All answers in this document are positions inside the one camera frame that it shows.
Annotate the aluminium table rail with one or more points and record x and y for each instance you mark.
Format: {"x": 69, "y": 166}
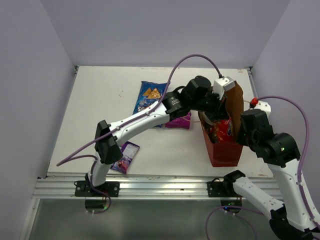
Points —
{"x": 137, "y": 187}

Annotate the red snack bag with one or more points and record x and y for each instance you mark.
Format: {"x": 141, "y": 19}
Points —
{"x": 219, "y": 131}

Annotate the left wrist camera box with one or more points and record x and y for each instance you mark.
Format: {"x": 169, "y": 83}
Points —
{"x": 222, "y": 85}

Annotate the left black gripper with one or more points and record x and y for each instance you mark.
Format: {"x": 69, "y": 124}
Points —
{"x": 220, "y": 111}

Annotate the red brown paper bag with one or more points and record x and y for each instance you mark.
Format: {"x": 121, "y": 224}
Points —
{"x": 234, "y": 106}

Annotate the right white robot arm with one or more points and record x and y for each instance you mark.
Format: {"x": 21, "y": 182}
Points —
{"x": 288, "y": 218}

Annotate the purple cookie packet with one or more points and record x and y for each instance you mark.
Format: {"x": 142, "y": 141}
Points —
{"x": 129, "y": 151}

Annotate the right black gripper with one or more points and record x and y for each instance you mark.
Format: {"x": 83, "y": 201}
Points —
{"x": 240, "y": 139}

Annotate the purple grape candy bag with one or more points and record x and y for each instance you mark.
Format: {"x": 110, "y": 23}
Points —
{"x": 183, "y": 122}

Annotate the blue Doritos chips bag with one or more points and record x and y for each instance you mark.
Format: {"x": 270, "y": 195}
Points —
{"x": 149, "y": 96}

